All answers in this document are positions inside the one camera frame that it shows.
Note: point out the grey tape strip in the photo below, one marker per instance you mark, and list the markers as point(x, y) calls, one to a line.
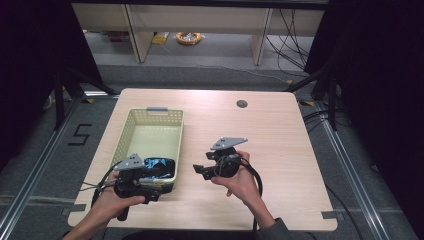
point(329, 215)
point(77, 208)

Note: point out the grey round table grommet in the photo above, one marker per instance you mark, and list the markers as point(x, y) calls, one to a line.
point(242, 103)

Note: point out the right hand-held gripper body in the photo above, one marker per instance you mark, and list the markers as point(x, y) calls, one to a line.
point(226, 163)

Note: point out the person's left hand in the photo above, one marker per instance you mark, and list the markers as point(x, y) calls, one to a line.
point(106, 203)

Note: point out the blue and black patterned glove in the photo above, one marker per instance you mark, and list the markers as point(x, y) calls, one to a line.
point(155, 164)

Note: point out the black metal stand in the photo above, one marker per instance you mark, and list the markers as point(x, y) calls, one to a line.
point(331, 96)
point(59, 100)

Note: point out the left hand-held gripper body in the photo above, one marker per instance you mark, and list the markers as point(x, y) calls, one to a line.
point(128, 183)

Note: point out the black curtain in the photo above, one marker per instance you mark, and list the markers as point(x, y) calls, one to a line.
point(376, 83)
point(33, 66)

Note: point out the yellow flat packet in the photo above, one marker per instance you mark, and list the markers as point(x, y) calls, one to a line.
point(160, 38)

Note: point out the cream plastic perforated basket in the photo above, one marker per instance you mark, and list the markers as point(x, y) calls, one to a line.
point(150, 140)

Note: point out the yellow and black floor tape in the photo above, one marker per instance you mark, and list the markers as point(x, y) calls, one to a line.
point(88, 100)
point(307, 103)

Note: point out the person's right hand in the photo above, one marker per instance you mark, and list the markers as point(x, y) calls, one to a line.
point(245, 186)

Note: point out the aluminium floor rail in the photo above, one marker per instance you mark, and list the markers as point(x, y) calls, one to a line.
point(353, 173)
point(40, 163)

